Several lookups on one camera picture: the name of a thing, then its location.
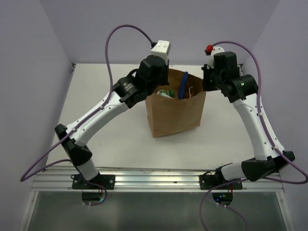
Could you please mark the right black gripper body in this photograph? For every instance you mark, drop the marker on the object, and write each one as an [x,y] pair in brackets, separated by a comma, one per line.
[212,79]

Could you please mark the brown paper bag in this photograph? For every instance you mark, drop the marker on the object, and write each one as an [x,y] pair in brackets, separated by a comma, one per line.
[168,116]

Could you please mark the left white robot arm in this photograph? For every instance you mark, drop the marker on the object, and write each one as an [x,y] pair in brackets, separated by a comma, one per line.
[125,93]

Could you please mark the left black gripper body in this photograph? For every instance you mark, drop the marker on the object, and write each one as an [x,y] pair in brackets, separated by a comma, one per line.
[163,79]

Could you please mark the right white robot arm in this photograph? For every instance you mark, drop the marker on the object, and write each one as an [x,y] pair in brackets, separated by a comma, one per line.
[268,158]

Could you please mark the dark blue snack bag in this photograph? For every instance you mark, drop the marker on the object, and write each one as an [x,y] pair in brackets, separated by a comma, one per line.
[182,88]

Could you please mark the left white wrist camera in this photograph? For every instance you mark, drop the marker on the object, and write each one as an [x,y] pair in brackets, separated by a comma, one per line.
[161,49]

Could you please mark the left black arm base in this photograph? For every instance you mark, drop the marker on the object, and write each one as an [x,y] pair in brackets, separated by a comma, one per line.
[93,191]

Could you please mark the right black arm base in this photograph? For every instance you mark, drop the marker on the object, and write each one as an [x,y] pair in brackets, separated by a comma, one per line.
[211,181]

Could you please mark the green snack bag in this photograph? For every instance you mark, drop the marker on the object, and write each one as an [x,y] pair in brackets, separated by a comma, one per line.
[166,93]

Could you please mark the aluminium front rail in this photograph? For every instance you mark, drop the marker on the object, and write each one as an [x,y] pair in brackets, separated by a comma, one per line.
[59,179]

